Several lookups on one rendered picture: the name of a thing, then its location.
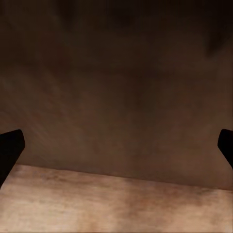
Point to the cabinet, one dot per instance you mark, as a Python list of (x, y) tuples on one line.
[(137, 89)]

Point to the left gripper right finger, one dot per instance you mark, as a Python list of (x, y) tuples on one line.
[(225, 144)]

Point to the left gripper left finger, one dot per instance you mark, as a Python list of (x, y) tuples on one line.
[(12, 145)]

